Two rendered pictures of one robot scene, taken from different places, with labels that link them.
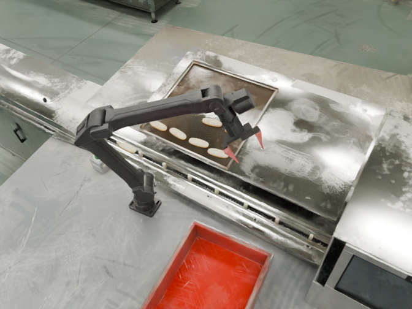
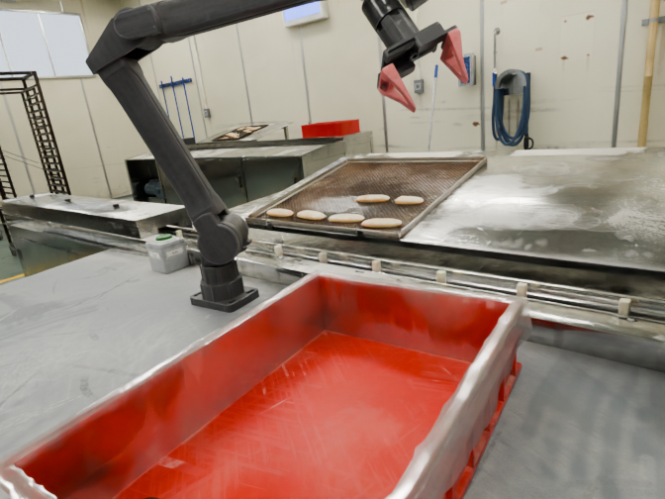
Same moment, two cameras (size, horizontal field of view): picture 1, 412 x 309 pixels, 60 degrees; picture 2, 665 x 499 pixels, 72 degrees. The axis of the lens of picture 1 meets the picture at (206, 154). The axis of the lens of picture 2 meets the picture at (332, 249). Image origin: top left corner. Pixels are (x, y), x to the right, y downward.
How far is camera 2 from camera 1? 0.95 m
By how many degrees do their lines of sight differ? 32
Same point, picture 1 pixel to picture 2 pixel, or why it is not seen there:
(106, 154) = (147, 110)
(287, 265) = (574, 370)
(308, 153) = (565, 203)
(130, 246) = (163, 349)
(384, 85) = not seen: outside the picture
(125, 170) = (184, 164)
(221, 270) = (379, 378)
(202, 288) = (321, 413)
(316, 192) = (605, 241)
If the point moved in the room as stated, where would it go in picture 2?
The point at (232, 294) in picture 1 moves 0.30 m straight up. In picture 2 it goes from (413, 425) to (395, 153)
